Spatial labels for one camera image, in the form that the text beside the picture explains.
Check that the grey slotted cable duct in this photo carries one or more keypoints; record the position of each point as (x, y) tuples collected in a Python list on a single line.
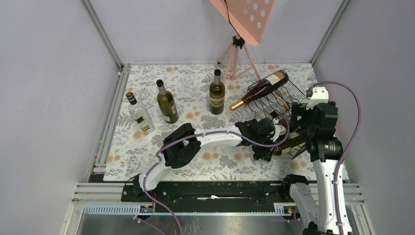
[(204, 208)]

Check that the red wine bottle gold cap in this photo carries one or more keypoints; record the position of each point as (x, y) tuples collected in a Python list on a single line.
[(262, 88)]

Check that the clear liquor bottle black cap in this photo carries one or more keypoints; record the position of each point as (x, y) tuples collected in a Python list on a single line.
[(139, 114)]

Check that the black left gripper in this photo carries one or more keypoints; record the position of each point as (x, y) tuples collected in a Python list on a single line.
[(265, 153)]

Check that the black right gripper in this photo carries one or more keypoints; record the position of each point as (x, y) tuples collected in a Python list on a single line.
[(298, 110)]

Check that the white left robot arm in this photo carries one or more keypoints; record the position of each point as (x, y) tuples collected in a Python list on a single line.
[(182, 145)]

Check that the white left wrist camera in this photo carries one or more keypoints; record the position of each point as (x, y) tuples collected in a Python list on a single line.
[(280, 126)]

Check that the green wine bottle brown label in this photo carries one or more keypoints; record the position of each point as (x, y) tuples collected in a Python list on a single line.
[(217, 94)]

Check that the pink music stand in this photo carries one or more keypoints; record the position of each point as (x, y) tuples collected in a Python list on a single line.
[(249, 19)]

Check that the olive wine bottle black cap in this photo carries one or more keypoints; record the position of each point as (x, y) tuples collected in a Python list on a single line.
[(166, 103)]

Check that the green wine bottle grey cap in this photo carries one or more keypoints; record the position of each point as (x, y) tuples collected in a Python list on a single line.
[(292, 143)]

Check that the black wire wine rack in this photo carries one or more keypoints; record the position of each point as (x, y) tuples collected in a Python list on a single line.
[(321, 142)]

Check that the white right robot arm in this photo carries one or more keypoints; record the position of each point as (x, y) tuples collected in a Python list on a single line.
[(327, 215)]

